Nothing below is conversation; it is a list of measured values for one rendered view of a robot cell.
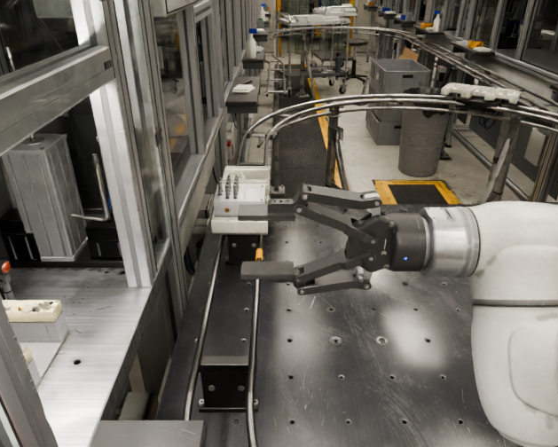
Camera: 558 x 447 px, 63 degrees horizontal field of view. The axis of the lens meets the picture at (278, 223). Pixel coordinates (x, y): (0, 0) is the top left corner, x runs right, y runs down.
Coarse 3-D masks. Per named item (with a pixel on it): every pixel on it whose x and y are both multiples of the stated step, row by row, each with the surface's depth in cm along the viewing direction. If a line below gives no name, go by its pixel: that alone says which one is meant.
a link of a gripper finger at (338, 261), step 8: (344, 248) 60; (328, 256) 60; (336, 256) 59; (344, 256) 59; (360, 256) 57; (368, 256) 57; (304, 264) 61; (312, 264) 60; (320, 264) 59; (328, 264) 59; (336, 264) 58; (344, 264) 58; (352, 264) 58; (360, 264) 58; (304, 272) 59; (312, 272) 59; (320, 272) 59; (328, 272) 59; (296, 280) 59; (304, 280) 59
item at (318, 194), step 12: (312, 192) 53; (324, 192) 54; (336, 192) 55; (348, 192) 55; (360, 192) 56; (372, 192) 55; (336, 204) 54; (348, 204) 54; (360, 204) 54; (372, 204) 54
